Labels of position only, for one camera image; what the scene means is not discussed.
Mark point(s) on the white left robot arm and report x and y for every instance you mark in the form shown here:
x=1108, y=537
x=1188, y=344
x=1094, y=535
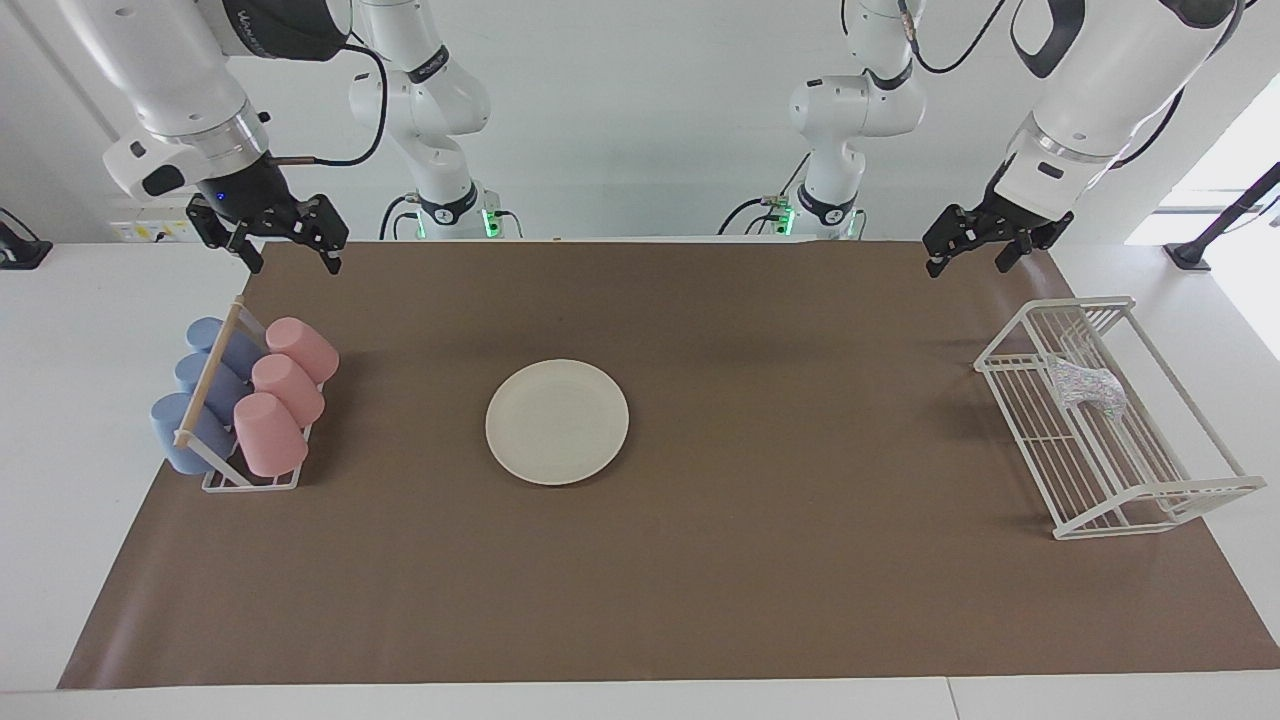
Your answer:
x=1110, y=90

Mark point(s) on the white wall socket box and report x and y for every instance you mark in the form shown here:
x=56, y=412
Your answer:
x=150, y=230

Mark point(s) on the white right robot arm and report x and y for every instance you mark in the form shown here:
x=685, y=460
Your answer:
x=160, y=70

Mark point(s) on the cream round plate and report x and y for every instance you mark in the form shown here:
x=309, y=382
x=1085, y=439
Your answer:
x=557, y=422

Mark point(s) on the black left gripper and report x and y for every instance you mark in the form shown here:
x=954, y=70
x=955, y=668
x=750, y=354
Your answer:
x=1010, y=222

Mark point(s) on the pink plastic cup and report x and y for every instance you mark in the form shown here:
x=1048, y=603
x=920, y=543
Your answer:
x=290, y=388
x=270, y=435
x=305, y=348

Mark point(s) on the black angled stand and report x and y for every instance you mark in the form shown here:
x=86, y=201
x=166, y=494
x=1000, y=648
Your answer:
x=1225, y=215

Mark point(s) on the brown table mat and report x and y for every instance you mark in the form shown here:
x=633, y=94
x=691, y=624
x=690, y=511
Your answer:
x=700, y=580

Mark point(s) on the black table clamp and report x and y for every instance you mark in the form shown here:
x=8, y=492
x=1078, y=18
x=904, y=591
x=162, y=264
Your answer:
x=20, y=250

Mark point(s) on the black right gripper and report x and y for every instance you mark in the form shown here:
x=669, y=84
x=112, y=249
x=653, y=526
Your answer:
x=250, y=200

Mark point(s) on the blue plastic cup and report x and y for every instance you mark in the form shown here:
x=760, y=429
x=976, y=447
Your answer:
x=170, y=425
x=205, y=332
x=192, y=370

